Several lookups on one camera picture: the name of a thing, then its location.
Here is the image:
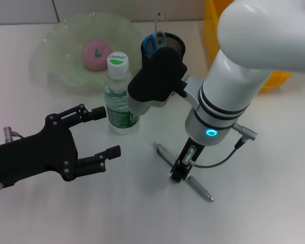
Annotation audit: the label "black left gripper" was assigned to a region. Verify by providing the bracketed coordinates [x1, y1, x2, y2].
[0, 103, 122, 189]

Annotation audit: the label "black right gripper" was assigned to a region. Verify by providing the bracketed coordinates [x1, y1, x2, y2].
[169, 137, 207, 184]

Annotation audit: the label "grey white pen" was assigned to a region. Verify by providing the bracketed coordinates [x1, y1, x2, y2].
[155, 142, 215, 203]

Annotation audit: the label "clear water bottle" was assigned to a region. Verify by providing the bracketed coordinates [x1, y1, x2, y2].
[103, 53, 140, 136]

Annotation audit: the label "blue scissors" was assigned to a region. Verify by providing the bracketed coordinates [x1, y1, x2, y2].
[143, 30, 168, 56]

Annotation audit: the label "clear plastic ruler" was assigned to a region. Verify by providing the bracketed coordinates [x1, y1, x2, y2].
[154, 12, 168, 35]

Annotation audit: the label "green glass fruit plate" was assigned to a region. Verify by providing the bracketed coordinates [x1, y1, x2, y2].
[30, 11, 143, 96]

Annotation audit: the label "black mesh pen holder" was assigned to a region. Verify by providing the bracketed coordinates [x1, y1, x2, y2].
[141, 32, 187, 74]

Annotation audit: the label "yellow plastic bin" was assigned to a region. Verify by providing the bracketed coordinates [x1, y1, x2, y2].
[202, 0, 292, 95]

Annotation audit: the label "right gripper cable plug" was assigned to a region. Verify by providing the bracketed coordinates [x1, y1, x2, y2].
[181, 123, 259, 169]

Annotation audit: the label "gripper cable plug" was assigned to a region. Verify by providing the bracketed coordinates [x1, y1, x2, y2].
[181, 123, 259, 169]
[3, 126, 25, 143]

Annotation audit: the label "left gripper cable plug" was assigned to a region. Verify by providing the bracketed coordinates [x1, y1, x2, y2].
[3, 126, 25, 143]

